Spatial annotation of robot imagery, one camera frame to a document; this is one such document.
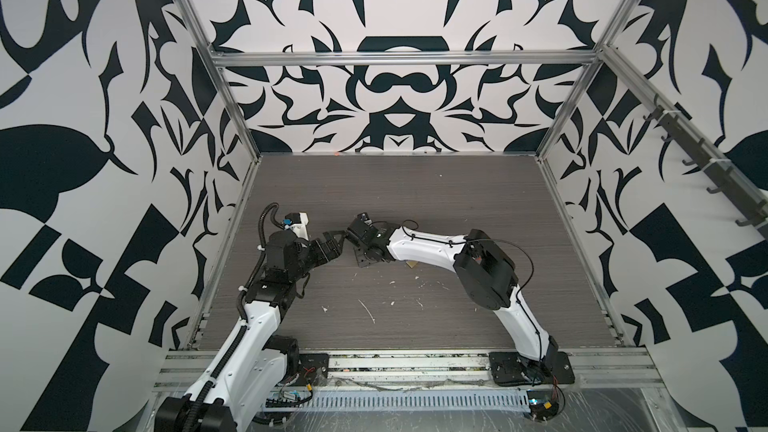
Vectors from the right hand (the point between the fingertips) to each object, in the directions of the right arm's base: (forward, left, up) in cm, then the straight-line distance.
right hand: (365, 253), depth 94 cm
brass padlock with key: (-16, -12, +26) cm, 33 cm away
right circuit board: (-38, -43, -3) cm, 58 cm away
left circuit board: (-37, +16, +2) cm, 40 cm away
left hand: (-2, +7, +15) cm, 17 cm away
